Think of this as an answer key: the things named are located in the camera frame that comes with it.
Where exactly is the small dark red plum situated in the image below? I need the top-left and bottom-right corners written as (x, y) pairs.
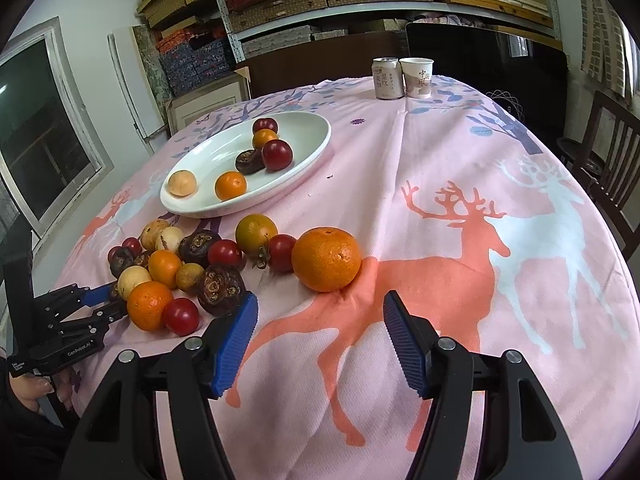
top-left (252, 117), bottom-right (279, 133)

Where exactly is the white board leaning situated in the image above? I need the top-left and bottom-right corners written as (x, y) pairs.
top-left (107, 27), bottom-right (165, 144)

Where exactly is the red cherry tomato centre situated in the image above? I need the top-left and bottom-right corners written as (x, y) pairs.
top-left (207, 240), bottom-right (244, 269)

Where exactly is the pink drink can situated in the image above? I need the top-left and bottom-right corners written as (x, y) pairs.
top-left (371, 58), bottom-right (405, 100)

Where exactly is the dark wooden chair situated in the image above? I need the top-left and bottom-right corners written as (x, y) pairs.
top-left (556, 91), bottom-right (639, 260)

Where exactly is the pink deer tablecloth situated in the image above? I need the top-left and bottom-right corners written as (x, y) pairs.
top-left (58, 77), bottom-right (639, 479)

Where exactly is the tan fruit back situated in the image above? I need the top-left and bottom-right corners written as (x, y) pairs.
top-left (139, 219), bottom-right (169, 252)

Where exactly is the small red tomato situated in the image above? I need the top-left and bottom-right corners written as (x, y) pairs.
top-left (122, 237), bottom-right (143, 257)
top-left (107, 246), bottom-right (121, 263)

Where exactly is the small red tomato back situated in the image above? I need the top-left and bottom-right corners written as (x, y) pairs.
top-left (122, 237), bottom-right (143, 257)

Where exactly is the person's left hand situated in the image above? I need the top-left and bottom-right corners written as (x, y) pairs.
top-left (9, 368), bottom-right (73, 414)

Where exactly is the large orange mandarin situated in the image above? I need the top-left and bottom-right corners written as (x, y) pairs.
top-left (291, 226), bottom-right (361, 292)

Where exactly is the white paper cup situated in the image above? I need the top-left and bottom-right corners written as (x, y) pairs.
top-left (399, 58), bottom-right (434, 99)

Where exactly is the white oval plate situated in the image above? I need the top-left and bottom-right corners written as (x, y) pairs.
top-left (160, 112), bottom-right (331, 218)

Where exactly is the pale yellow round fruit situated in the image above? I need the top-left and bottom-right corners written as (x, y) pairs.
top-left (166, 170), bottom-right (198, 198)

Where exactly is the pale yellow fruit centre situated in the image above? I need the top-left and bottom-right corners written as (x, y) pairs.
top-left (117, 266), bottom-right (152, 300)

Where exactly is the olive yellow small fruit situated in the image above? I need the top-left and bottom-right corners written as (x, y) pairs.
top-left (175, 262), bottom-right (204, 296)

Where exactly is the dark mangosteen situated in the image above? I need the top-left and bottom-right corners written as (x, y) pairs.
top-left (234, 148), bottom-right (265, 176)
top-left (110, 246), bottom-right (136, 278)
top-left (196, 264), bottom-right (246, 318)
top-left (108, 282), bottom-right (120, 301)
top-left (178, 230), bottom-right (221, 269)

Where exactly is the checked curtain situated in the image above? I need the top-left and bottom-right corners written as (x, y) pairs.
top-left (580, 0), bottom-right (627, 98)

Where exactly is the red cherry tomato with stem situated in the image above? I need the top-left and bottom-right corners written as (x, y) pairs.
top-left (255, 234), bottom-right (297, 274)

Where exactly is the green-orange tomato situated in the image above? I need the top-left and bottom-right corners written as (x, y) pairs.
top-left (235, 214), bottom-right (278, 256)

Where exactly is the orange mandarin front left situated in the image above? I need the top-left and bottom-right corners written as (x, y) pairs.
top-left (127, 281), bottom-right (174, 333)

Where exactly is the yellow-orange tomato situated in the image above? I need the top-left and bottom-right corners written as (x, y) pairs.
top-left (252, 128), bottom-right (279, 150)

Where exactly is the framed picture leaning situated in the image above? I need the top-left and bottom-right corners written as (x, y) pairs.
top-left (165, 67), bottom-right (250, 134)

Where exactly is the red cherry tomato front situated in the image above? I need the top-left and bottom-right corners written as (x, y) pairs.
top-left (162, 298), bottom-right (200, 337)

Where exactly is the window with white frame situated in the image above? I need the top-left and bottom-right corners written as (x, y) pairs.
top-left (1, 18), bottom-right (114, 237)

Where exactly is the small orange fruit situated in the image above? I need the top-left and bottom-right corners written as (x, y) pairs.
top-left (148, 249), bottom-right (182, 289)

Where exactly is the small orange mandarin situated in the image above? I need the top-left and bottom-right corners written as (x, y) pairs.
top-left (214, 171), bottom-right (247, 202)

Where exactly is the dark mangosteen back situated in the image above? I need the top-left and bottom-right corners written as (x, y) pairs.
top-left (178, 230), bottom-right (221, 269)

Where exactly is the pale fruit back right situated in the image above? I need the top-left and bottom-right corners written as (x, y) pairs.
top-left (155, 226), bottom-right (184, 254)

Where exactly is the dark cabinet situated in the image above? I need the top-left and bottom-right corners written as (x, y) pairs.
top-left (238, 32), bottom-right (408, 96)

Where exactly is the small red tomato left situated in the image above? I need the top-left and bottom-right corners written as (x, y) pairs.
top-left (107, 246), bottom-right (121, 263)

